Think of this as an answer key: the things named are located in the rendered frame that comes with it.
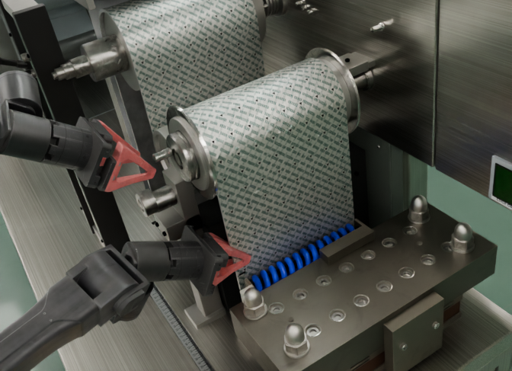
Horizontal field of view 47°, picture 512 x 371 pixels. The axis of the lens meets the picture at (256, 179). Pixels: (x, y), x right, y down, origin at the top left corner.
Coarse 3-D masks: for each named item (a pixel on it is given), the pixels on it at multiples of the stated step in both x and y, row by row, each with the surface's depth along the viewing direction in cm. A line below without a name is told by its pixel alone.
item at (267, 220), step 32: (320, 160) 91; (256, 192) 87; (288, 192) 91; (320, 192) 94; (352, 192) 98; (224, 224) 87; (256, 224) 90; (288, 224) 94; (320, 224) 98; (352, 224) 102; (256, 256) 93; (288, 256) 97
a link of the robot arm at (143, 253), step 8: (128, 248) 80; (136, 248) 79; (144, 248) 80; (152, 248) 80; (160, 248) 81; (128, 256) 79; (136, 256) 79; (144, 256) 79; (152, 256) 80; (160, 256) 80; (168, 256) 81; (136, 264) 79; (144, 264) 79; (152, 264) 80; (160, 264) 80; (168, 264) 81; (144, 272) 79; (152, 272) 80; (160, 272) 81; (168, 272) 81; (152, 280) 81; (160, 280) 82
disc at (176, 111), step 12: (168, 108) 85; (180, 108) 82; (168, 120) 88; (168, 132) 91; (192, 132) 80; (204, 144) 79; (204, 156) 80; (216, 180) 81; (204, 192) 87; (216, 192) 83
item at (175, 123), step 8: (328, 64) 90; (336, 72) 89; (344, 88) 89; (344, 96) 89; (176, 120) 83; (176, 128) 84; (184, 128) 81; (192, 136) 80; (192, 144) 81; (200, 152) 80; (200, 160) 81; (200, 168) 82; (200, 176) 84; (208, 176) 82; (200, 184) 86; (208, 184) 84
